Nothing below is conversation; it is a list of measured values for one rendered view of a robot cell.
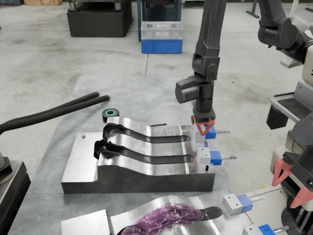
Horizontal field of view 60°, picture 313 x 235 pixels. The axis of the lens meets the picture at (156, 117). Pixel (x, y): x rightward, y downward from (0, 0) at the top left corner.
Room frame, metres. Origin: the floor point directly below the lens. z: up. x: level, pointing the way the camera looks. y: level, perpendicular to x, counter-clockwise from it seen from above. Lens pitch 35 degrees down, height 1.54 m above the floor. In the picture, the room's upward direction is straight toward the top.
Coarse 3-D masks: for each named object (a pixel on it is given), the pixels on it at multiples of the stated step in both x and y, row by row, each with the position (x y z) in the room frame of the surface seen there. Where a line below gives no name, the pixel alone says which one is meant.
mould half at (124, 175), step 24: (120, 120) 0.84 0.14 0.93; (120, 144) 0.70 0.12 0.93; (144, 144) 0.75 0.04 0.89; (168, 144) 0.76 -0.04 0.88; (192, 144) 0.75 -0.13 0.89; (72, 168) 0.66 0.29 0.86; (96, 168) 0.66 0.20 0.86; (120, 168) 0.60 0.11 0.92; (144, 168) 0.63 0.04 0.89; (168, 168) 0.64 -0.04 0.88; (192, 168) 0.63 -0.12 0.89; (72, 192) 0.60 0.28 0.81; (96, 192) 0.60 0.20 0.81; (120, 192) 0.60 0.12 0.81; (144, 192) 0.61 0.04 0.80
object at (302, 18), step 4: (296, 0) 4.95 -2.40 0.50; (296, 4) 4.95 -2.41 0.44; (292, 8) 4.98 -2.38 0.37; (296, 8) 4.95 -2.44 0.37; (292, 12) 4.95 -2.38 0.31; (292, 16) 4.95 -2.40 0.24; (296, 16) 4.87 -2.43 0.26; (300, 16) 4.87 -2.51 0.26; (304, 16) 4.87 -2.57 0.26; (308, 16) 4.87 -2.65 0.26; (312, 16) 4.87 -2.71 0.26; (292, 20) 4.95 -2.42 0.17; (300, 20) 4.65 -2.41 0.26; (304, 20) 4.64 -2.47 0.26; (308, 20) 4.64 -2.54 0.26; (312, 20) 4.64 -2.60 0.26; (308, 24) 4.40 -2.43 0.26
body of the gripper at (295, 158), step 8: (288, 152) 0.49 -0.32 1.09; (304, 152) 0.46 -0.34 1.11; (312, 152) 0.45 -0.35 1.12; (296, 160) 0.46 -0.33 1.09; (304, 160) 0.45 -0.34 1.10; (312, 160) 0.44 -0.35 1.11; (304, 168) 0.44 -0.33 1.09; (312, 168) 0.43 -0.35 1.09; (312, 176) 0.41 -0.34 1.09; (312, 184) 0.40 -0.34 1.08
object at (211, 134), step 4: (200, 124) 0.80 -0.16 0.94; (196, 128) 0.78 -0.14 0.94; (204, 128) 0.78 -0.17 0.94; (212, 128) 0.80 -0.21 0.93; (196, 132) 0.76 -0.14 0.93; (208, 132) 0.77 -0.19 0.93; (212, 132) 0.77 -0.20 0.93; (216, 132) 0.78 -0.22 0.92; (220, 132) 0.78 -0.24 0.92; (224, 132) 0.79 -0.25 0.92; (228, 132) 0.79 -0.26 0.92; (196, 136) 0.76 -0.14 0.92; (200, 136) 0.76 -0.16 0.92; (204, 136) 0.76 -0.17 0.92; (208, 136) 0.77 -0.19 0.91; (212, 136) 0.77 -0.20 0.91; (196, 140) 0.76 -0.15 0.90; (200, 140) 0.76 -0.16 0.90; (204, 140) 0.76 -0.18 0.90
